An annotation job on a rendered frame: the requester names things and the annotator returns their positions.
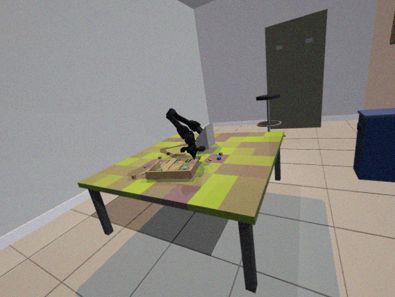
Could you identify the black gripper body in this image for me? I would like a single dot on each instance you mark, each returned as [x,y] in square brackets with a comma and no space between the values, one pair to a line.
[200,148]

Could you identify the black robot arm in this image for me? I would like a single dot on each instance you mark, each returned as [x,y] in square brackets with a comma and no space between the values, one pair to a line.
[183,131]

